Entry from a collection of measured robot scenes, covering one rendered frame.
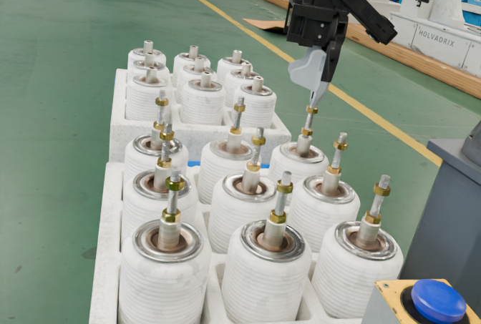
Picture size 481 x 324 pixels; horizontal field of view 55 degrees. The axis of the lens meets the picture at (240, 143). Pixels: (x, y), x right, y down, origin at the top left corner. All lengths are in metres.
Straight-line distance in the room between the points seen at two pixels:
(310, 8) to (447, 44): 2.34
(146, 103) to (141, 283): 0.54
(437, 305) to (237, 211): 0.29
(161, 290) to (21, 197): 0.62
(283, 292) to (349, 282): 0.08
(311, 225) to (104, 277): 0.28
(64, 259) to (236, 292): 0.42
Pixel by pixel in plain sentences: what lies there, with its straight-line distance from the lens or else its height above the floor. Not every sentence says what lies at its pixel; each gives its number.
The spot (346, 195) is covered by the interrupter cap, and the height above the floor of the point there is 0.25.
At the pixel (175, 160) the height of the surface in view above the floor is 0.25.
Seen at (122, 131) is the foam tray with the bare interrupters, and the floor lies 0.16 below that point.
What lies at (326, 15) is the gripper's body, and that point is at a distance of 0.67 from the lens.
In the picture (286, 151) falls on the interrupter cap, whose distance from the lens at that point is 0.75.
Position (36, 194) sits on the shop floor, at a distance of 1.07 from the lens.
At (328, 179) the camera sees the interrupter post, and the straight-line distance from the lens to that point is 0.65.
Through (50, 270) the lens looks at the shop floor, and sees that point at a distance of 0.87.
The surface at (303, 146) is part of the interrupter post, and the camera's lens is 0.75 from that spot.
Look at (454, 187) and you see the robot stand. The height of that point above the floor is 0.25.
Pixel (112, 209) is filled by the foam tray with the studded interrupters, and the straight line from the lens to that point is 0.68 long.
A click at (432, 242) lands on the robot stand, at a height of 0.14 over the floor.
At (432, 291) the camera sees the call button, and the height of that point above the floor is 0.33.
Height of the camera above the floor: 0.56
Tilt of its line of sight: 24 degrees down
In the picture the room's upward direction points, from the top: 10 degrees clockwise
